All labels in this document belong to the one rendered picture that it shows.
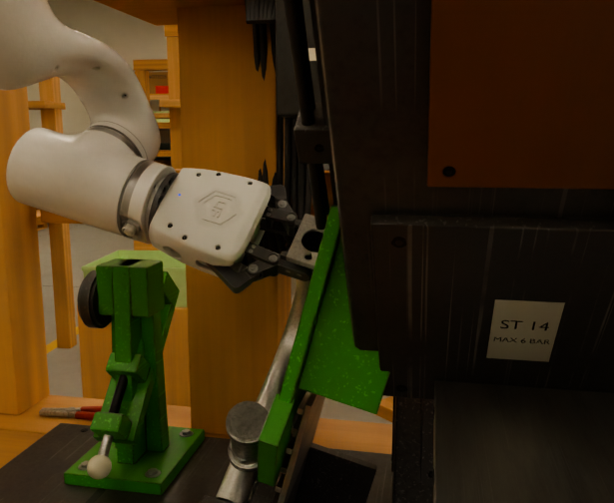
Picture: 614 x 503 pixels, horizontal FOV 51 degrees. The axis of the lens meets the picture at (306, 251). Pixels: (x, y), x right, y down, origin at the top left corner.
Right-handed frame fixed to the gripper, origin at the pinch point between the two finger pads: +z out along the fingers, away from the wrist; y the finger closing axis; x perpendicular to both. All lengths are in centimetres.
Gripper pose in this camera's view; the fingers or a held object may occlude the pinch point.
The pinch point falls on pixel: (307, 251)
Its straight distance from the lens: 63.9
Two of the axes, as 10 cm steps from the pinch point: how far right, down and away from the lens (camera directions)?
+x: -0.4, 5.3, 8.5
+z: 9.4, 3.0, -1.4
